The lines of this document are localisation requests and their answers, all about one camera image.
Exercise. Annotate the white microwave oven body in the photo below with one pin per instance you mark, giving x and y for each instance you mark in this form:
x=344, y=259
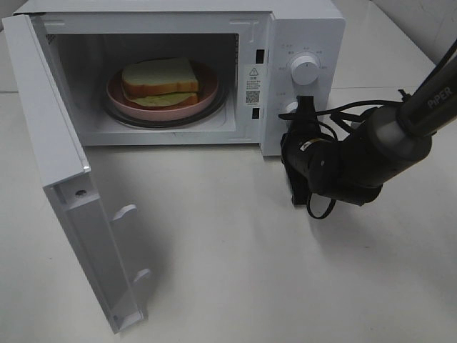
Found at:
x=95, y=39

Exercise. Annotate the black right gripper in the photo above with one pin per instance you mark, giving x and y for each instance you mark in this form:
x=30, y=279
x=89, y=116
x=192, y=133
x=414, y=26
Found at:
x=303, y=149

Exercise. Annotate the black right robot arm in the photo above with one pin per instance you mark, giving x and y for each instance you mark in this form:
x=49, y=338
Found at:
x=384, y=139

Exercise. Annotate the sandwich with lettuce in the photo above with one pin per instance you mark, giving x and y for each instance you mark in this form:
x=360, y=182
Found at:
x=161, y=83

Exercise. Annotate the white timer knob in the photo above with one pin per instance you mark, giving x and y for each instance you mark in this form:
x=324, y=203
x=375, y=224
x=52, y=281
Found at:
x=291, y=108

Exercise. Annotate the upper white power knob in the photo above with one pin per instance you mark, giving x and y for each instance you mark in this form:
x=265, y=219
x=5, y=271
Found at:
x=305, y=69

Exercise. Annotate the glass microwave turntable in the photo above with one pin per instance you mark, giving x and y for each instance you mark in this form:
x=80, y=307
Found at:
x=214, y=107

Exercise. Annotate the pink round plate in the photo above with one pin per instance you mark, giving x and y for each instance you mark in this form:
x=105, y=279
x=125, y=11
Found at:
x=209, y=86

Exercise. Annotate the white warning sticker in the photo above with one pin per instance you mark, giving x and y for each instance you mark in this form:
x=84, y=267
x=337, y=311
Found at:
x=253, y=80

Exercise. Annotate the white microwave door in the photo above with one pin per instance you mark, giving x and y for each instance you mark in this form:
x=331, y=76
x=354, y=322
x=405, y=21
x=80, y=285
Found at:
x=66, y=174

